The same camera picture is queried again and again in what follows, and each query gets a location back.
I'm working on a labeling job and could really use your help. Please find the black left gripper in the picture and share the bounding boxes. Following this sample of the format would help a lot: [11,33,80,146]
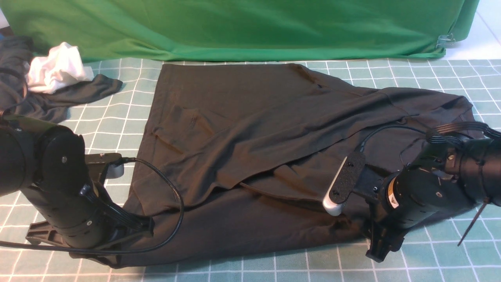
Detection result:
[23,127,155,268]

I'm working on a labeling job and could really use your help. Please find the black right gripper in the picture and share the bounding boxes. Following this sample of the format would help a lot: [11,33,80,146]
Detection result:
[364,143,474,263]

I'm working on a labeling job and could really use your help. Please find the dark gray long-sleeve shirt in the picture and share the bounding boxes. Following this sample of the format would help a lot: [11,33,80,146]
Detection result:
[94,63,486,269]

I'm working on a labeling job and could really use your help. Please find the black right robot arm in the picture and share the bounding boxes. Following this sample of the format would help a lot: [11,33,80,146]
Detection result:
[357,139,500,263]

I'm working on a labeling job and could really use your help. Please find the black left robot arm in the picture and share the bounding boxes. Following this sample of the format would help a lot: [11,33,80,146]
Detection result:
[1,115,155,267]

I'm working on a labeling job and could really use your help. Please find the green checkered tablecloth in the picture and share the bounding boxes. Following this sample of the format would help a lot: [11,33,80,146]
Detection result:
[1,58,500,282]

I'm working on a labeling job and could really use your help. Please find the dark gray crumpled garment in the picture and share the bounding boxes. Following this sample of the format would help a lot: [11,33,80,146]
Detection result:
[0,36,123,123]

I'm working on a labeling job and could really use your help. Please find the white crumpled cloth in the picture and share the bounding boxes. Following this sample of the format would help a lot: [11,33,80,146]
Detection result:
[26,42,95,94]

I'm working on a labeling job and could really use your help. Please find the silver binder clip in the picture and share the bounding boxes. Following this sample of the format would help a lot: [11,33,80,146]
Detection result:
[435,33,456,49]

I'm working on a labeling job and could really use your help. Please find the green backdrop cloth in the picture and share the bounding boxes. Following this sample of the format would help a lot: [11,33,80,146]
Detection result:
[1,0,479,62]

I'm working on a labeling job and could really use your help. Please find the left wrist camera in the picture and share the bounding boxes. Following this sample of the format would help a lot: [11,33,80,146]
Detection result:
[85,152,124,184]

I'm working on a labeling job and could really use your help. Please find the black left camera cable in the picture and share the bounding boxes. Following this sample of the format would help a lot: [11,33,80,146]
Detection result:
[0,157,185,256]

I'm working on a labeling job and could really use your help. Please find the black camera cable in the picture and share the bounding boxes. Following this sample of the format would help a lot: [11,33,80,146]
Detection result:
[0,157,185,256]
[354,121,501,153]

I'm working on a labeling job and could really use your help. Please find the black right camera cable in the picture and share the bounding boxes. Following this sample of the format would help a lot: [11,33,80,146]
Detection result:
[354,121,501,153]

